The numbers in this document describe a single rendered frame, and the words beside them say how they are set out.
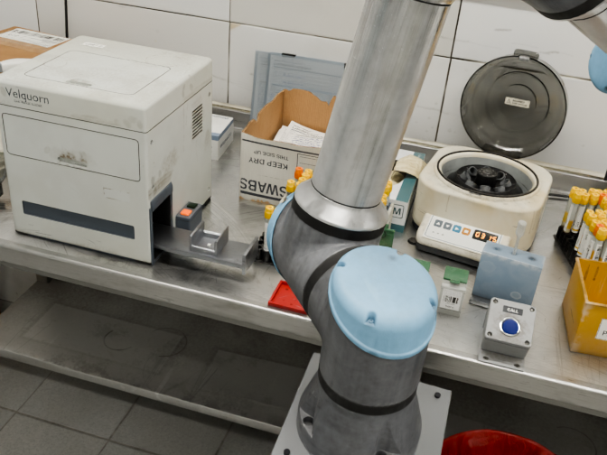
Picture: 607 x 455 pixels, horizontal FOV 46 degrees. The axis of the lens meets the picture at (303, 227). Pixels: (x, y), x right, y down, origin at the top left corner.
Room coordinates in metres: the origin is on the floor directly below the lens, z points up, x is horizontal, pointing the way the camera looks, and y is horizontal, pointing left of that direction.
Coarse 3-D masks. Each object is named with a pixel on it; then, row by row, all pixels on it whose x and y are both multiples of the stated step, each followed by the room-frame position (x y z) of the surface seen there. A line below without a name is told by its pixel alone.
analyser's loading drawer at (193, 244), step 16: (160, 224) 1.12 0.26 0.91; (160, 240) 1.06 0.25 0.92; (176, 240) 1.07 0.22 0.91; (192, 240) 1.05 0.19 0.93; (208, 240) 1.08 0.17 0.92; (224, 240) 1.06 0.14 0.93; (256, 240) 1.06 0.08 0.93; (192, 256) 1.04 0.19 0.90; (208, 256) 1.03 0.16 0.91; (224, 256) 1.03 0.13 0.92; (240, 256) 1.04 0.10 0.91; (256, 256) 1.07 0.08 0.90
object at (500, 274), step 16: (496, 256) 1.02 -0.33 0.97; (512, 256) 1.02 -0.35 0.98; (528, 256) 1.02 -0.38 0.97; (544, 256) 1.03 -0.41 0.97; (480, 272) 1.03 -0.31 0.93; (496, 272) 1.02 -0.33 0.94; (512, 272) 1.01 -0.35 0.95; (528, 272) 1.00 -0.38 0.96; (480, 288) 1.03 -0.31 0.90; (496, 288) 1.02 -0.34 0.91; (512, 288) 1.01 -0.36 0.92; (528, 288) 1.00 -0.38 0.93; (480, 304) 1.01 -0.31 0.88; (528, 304) 0.99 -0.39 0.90
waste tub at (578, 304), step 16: (576, 272) 1.01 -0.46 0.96; (592, 272) 1.03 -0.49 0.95; (576, 288) 0.98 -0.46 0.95; (592, 288) 1.03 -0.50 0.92; (576, 304) 0.95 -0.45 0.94; (592, 304) 0.91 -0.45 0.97; (576, 320) 0.93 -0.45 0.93; (592, 320) 0.91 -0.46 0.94; (576, 336) 0.91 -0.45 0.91; (592, 336) 0.91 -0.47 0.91; (592, 352) 0.90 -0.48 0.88
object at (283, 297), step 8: (280, 280) 1.02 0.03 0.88; (280, 288) 1.01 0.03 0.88; (288, 288) 1.01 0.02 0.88; (272, 296) 0.97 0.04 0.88; (280, 296) 0.98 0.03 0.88; (288, 296) 0.99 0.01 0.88; (272, 304) 0.96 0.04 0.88; (280, 304) 0.95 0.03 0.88; (288, 304) 0.96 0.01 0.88; (296, 304) 0.97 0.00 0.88; (304, 312) 0.94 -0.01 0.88
